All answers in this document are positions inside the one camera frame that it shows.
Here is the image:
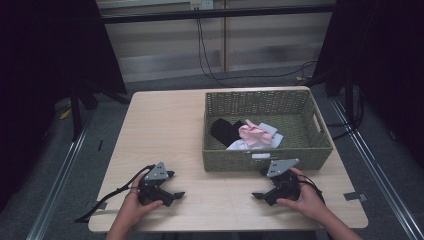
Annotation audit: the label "metal floor rail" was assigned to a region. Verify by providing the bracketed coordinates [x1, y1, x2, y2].
[329, 95, 424, 240]
[25, 121, 93, 240]

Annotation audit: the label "black horizontal bar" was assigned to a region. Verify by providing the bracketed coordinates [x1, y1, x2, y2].
[99, 4, 337, 25]

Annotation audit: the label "black floor cable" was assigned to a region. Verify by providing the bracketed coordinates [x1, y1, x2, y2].
[325, 98, 365, 142]

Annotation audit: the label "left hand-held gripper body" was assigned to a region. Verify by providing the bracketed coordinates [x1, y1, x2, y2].
[137, 161, 176, 207]

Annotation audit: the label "black metal stand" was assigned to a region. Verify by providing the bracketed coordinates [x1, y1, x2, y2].
[303, 68, 365, 132]
[68, 81, 132, 143]

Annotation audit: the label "person's left hand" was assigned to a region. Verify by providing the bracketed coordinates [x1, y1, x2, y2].
[120, 172, 165, 228]

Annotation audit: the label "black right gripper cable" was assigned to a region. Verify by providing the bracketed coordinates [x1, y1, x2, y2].
[297, 174, 327, 205]

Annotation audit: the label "light grey sock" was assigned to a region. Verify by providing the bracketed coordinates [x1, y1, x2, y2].
[257, 122, 279, 137]

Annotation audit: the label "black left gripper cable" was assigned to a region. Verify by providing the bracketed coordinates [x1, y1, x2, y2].
[73, 163, 157, 224]

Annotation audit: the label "white wall outlet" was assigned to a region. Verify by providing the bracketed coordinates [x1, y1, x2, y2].
[189, 0, 215, 11]

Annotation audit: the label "pink sock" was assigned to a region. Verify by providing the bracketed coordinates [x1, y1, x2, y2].
[237, 118, 274, 148]

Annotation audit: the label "black sock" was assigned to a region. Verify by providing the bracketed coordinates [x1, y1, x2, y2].
[209, 117, 246, 149]

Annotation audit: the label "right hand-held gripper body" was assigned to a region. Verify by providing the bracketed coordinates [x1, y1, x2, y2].
[263, 158, 301, 207]

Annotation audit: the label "green woven basket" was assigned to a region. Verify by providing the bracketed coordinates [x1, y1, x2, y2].
[201, 88, 335, 173]

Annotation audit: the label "pink and white cloth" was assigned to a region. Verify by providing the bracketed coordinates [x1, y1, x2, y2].
[226, 132, 285, 151]

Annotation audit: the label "person's right hand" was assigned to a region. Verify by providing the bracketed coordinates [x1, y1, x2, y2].
[275, 167, 327, 222]

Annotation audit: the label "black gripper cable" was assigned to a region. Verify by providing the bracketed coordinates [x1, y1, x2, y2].
[297, 174, 327, 205]
[73, 163, 157, 224]

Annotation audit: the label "black curtain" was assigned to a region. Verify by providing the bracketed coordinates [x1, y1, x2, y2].
[0, 0, 128, 215]
[312, 0, 424, 169]

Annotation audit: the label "black wall cable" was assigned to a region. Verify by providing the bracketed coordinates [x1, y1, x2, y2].
[195, 18, 318, 89]

